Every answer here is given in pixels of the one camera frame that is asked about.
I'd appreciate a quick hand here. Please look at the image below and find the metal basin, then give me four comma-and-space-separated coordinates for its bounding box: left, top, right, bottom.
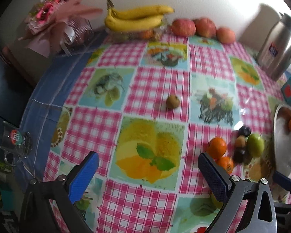
273, 103, 291, 182

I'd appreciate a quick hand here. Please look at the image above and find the glass mug with red label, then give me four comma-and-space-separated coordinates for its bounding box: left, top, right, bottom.
0, 121, 33, 167

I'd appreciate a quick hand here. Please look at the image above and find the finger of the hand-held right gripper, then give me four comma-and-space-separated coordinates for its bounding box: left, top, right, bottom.
273, 201, 291, 214
273, 171, 291, 204

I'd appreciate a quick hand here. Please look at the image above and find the pink flower bouquet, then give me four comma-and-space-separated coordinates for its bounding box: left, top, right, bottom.
17, 0, 103, 59

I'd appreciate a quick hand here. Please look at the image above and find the small orange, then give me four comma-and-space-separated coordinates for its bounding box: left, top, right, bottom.
217, 156, 234, 175

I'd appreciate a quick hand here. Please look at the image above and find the dark purple plum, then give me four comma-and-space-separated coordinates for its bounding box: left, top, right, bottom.
237, 126, 252, 137
233, 148, 248, 163

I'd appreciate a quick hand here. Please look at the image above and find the large red apple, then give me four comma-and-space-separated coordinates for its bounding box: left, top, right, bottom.
172, 18, 197, 37

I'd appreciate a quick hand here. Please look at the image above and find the green round fruit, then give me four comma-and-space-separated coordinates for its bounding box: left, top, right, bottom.
247, 133, 265, 158

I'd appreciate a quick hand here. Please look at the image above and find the stainless steel thermos jug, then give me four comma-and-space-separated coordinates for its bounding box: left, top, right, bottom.
256, 12, 291, 80

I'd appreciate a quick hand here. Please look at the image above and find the blue cloth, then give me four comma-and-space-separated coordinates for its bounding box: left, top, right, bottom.
13, 29, 109, 190

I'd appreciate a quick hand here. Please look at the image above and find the large orange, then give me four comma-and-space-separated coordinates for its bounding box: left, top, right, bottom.
207, 137, 227, 159

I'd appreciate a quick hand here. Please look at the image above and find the small brown round fruit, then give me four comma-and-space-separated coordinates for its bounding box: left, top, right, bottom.
166, 95, 180, 110

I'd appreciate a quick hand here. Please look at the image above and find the small red apple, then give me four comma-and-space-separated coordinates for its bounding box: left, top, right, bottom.
216, 27, 236, 44

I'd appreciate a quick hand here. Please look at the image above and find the pink checkered fruit-print tablecloth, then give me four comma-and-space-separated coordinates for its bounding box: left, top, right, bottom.
42, 28, 291, 233

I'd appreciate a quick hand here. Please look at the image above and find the yellow banana bunch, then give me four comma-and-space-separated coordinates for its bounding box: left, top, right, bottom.
104, 0, 175, 32

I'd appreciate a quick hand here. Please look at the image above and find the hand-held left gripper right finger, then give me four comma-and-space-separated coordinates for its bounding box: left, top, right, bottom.
197, 152, 278, 233

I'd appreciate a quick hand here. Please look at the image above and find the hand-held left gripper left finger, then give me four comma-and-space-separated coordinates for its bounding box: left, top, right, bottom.
19, 151, 100, 233

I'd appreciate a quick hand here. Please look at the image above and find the teal box with red label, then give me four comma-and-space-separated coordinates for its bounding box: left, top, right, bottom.
281, 76, 291, 105

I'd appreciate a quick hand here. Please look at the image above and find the orange in plastic container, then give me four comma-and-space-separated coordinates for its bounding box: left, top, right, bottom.
142, 29, 155, 40

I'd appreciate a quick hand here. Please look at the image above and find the clear plastic fruit container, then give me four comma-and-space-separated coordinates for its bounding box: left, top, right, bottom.
107, 21, 169, 42

